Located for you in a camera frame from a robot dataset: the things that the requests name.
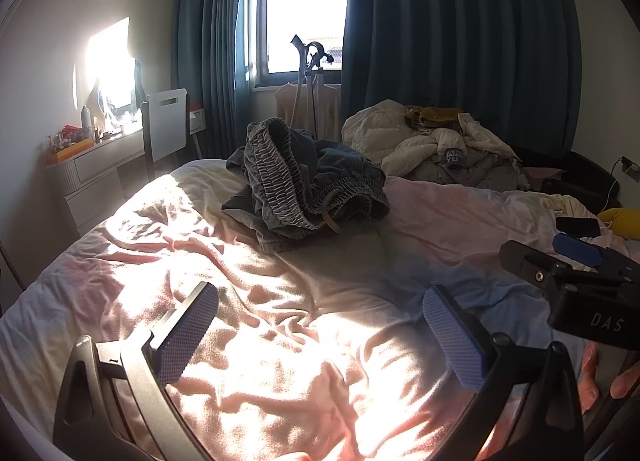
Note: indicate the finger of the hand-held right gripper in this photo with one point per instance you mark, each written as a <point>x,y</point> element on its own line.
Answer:
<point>532,266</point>
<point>575,247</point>

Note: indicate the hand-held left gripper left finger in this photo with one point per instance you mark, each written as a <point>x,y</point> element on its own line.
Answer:
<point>187,336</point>

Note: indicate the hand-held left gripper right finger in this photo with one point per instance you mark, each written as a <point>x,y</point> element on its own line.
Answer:
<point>452,341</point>

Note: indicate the blue denim pants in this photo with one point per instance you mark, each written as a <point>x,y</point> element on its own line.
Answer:
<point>295,176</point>

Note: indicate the person's right hand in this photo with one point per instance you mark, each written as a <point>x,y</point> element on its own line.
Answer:
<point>590,373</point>

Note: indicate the black phone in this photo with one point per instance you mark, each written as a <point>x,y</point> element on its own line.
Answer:
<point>577,226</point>

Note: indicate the yellow plush toy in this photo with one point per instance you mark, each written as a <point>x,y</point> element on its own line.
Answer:
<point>622,222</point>

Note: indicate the black headboard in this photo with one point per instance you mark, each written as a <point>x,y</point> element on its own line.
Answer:
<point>575,181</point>

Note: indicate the pink cloth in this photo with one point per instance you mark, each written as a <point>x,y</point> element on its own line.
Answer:
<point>542,172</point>

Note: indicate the grey garment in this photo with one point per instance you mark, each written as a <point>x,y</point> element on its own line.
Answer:
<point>480,173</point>

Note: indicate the mustard yellow garment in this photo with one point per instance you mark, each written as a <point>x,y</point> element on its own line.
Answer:
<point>435,115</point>

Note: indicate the white dressing table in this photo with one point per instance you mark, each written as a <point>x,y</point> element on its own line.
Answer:
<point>95,176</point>

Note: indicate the cream down jacket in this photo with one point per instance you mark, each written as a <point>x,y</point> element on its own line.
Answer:
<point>380,136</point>

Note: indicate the white chair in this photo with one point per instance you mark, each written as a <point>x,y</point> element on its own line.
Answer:
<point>167,126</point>

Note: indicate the orange box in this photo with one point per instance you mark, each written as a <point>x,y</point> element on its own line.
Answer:
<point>70,151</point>

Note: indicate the spray bottle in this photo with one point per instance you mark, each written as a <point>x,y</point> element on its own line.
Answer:
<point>86,120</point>

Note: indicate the teal curtain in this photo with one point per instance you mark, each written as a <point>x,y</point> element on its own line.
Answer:
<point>460,31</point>
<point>210,51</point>

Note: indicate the mirror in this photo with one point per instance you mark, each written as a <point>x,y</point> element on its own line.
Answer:
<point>112,66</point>

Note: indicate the garment steamer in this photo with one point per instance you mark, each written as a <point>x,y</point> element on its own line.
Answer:
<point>307,66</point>

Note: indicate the window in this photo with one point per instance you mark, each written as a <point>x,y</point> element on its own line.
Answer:
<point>305,1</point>

